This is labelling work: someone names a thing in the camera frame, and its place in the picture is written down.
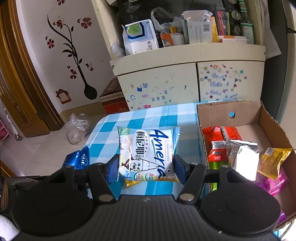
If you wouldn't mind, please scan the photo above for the yellow orange snack packet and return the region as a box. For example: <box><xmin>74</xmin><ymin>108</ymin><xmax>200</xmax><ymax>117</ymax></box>
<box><xmin>125</xmin><ymin>180</ymin><xmax>139</xmax><ymax>188</ymax></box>

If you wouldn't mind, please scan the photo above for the green snack packet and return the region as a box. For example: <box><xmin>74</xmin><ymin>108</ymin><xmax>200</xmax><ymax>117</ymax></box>
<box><xmin>208</xmin><ymin>161</ymin><xmax>228</xmax><ymax>191</ymax></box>

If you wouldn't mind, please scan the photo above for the blue foil snack packet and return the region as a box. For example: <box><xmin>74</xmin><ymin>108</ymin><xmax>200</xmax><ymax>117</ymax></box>
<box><xmin>62</xmin><ymin>146</ymin><xmax>90</xmax><ymax>170</ymax></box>

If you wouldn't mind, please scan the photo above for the white Ameria snack packet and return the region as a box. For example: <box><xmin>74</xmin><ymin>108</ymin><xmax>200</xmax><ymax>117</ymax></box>
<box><xmin>117</xmin><ymin>126</ymin><xmax>181</xmax><ymax>182</ymax></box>

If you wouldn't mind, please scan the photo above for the red orange snack packet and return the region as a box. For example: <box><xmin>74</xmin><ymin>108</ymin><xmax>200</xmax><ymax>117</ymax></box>
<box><xmin>202</xmin><ymin>126</ymin><xmax>242</xmax><ymax>162</ymax></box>

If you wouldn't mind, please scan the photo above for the silver foil snack packet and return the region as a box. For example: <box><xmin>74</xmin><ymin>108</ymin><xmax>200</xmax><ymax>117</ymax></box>
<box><xmin>227</xmin><ymin>140</ymin><xmax>259</xmax><ymax>181</ymax></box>

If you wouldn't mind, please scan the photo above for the pink snack packet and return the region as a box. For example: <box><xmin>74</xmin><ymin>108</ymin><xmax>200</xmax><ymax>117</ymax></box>
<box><xmin>254</xmin><ymin>165</ymin><xmax>290</xmax><ymax>225</ymax></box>

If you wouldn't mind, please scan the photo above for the white gloved left hand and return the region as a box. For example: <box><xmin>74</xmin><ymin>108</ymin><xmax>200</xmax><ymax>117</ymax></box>
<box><xmin>0</xmin><ymin>215</ymin><xmax>20</xmax><ymax>241</ymax></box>

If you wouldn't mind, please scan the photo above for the clear plastic bag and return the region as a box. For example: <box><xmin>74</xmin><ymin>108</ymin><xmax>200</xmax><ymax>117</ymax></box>
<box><xmin>65</xmin><ymin>113</ymin><xmax>91</xmax><ymax>145</ymax></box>

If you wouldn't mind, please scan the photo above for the dark red gift box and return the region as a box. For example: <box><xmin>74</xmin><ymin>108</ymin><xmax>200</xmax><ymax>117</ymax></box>
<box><xmin>100</xmin><ymin>77</ymin><xmax>129</xmax><ymax>114</ymax></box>

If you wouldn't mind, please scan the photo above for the brown cardboard box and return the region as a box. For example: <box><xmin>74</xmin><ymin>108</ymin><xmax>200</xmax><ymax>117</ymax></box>
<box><xmin>197</xmin><ymin>100</ymin><xmax>295</xmax><ymax>230</ymax></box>

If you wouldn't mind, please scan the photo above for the cream cabinet with stickers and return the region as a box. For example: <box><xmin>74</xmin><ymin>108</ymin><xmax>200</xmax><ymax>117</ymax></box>
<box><xmin>92</xmin><ymin>1</ymin><xmax>266</xmax><ymax>110</ymax></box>

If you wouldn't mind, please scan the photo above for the white blue carton box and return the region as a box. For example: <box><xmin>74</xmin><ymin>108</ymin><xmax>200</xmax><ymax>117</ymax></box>
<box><xmin>122</xmin><ymin>19</ymin><xmax>159</xmax><ymax>55</ymax></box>

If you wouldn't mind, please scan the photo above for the white open cardboard box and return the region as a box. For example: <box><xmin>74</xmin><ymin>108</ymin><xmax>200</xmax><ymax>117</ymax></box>
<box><xmin>183</xmin><ymin>10</ymin><xmax>213</xmax><ymax>44</ymax></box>

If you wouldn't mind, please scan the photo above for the green glass bottle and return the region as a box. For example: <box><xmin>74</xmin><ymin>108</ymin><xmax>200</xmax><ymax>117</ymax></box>
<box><xmin>238</xmin><ymin>0</ymin><xmax>254</xmax><ymax>44</ymax></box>

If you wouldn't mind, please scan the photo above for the red house switch sticker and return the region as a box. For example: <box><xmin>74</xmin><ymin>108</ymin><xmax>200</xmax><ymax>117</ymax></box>
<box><xmin>56</xmin><ymin>89</ymin><xmax>71</xmax><ymax>104</ymax></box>

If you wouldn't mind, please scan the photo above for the wooden door frame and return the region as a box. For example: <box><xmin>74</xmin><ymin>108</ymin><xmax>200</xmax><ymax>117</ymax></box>
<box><xmin>1</xmin><ymin>1</ymin><xmax>64</xmax><ymax>138</ymax></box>

